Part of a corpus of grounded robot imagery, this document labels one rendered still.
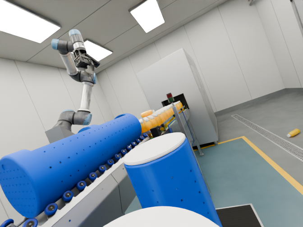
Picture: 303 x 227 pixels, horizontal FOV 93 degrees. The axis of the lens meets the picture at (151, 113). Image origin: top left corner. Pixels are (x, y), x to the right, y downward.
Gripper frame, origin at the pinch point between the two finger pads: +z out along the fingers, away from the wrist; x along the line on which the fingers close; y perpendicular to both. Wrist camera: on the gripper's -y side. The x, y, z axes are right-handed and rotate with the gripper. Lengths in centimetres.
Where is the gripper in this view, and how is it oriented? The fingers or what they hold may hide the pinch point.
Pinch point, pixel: (92, 78)
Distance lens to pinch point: 108.0
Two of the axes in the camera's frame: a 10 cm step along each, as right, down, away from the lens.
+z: 3.6, 9.2, -1.3
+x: 7.9, -3.8, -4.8
